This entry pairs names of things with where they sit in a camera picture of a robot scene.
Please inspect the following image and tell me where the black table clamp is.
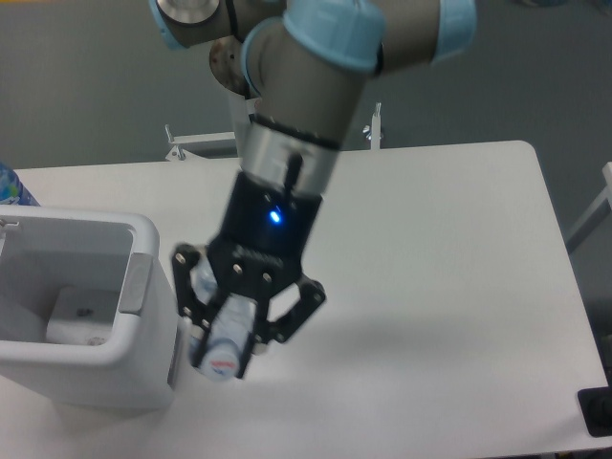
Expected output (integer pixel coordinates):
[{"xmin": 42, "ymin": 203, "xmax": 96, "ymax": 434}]
[{"xmin": 578, "ymin": 386, "xmax": 611, "ymax": 438}]

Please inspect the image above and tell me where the blue patterned bottle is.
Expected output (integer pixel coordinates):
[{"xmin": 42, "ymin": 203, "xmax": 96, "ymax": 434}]
[{"xmin": 0, "ymin": 163, "xmax": 40, "ymax": 207}]

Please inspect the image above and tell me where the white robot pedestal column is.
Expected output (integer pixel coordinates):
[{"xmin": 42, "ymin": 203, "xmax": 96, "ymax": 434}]
[{"xmin": 208, "ymin": 37, "xmax": 262, "ymax": 157}]

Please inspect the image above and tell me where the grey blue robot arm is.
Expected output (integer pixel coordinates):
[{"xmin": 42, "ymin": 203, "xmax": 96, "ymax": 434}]
[{"xmin": 149, "ymin": 1, "xmax": 477, "ymax": 381}]

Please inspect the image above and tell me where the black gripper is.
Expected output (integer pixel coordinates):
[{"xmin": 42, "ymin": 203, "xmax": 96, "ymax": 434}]
[{"xmin": 171, "ymin": 172, "xmax": 326, "ymax": 380}]

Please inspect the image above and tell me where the white plastic wrapper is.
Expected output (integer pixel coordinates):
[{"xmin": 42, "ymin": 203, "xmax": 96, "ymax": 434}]
[{"xmin": 45, "ymin": 286, "xmax": 120, "ymax": 346}]

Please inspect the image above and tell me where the white left base bracket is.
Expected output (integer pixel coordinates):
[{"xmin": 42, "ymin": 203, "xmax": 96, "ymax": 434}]
[{"xmin": 164, "ymin": 124, "xmax": 237, "ymax": 162}]

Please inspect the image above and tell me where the white plastic trash can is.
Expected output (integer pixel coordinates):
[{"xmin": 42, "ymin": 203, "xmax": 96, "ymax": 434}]
[{"xmin": 1, "ymin": 205, "xmax": 180, "ymax": 409}]

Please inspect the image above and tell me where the clear crushed plastic bottle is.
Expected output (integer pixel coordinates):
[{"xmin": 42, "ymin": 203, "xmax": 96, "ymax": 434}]
[{"xmin": 192, "ymin": 258, "xmax": 255, "ymax": 383}]

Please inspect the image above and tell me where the white upright clamp post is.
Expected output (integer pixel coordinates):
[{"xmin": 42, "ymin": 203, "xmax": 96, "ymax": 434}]
[{"xmin": 362, "ymin": 101, "xmax": 383, "ymax": 150}]

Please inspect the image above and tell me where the white frame at right edge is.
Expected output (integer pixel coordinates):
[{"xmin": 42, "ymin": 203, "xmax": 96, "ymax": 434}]
[{"xmin": 565, "ymin": 162, "xmax": 611, "ymax": 253}]

